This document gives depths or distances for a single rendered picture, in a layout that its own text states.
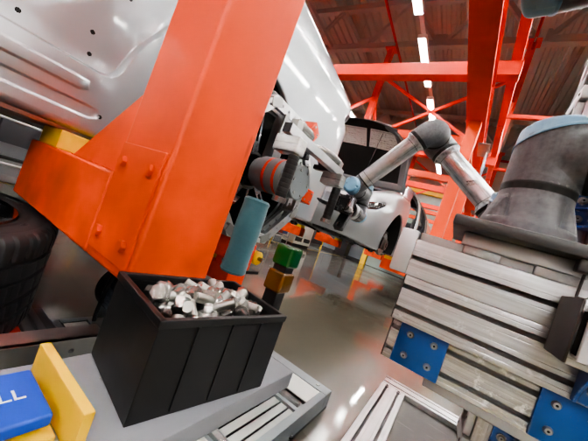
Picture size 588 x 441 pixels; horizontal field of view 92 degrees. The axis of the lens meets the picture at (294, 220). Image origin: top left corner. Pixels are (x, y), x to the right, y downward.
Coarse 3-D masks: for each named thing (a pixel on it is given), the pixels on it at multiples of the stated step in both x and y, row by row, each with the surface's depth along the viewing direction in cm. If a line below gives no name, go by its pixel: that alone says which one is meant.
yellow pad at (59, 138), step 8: (48, 128) 78; (56, 128) 76; (40, 136) 80; (48, 136) 77; (56, 136) 74; (64, 136) 74; (72, 136) 75; (80, 136) 77; (56, 144) 73; (64, 144) 74; (72, 144) 76; (80, 144) 77; (72, 152) 76
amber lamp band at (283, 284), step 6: (270, 270) 53; (276, 270) 53; (270, 276) 53; (276, 276) 52; (282, 276) 52; (288, 276) 53; (264, 282) 54; (270, 282) 53; (276, 282) 52; (282, 282) 52; (288, 282) 53; (270, 288) 53; (276, 288) 52; (282, 288) 52; (288, 288) 54
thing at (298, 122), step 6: (288, 120) 109; (294, 120) 85; (300, 120) 85; (282, 126) 107; (300, 126) 86; (306, 126) 88; (282, 132) 106; (306, 132) 90; (312, 132) 92; (312, 138) 95
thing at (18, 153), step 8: (16, 120) 308; (24, 120) 337; (32, 128) 321; (40, 128) 364; (0, 144) 308; (8, 144) 312; (0, 152) 309; (8, 152) 314; (16, 152) 319; (24, 152) 326
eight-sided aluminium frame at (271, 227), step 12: (276, 96) 101; (276, 108) 104; (288, 108) 108; (288, 204) 133; (228, 216) 98; (276, 216) 128; (288, 216) 128; (228, 228) 100; (264, 228) 124; (276, 228) 124; (264, 240) 118
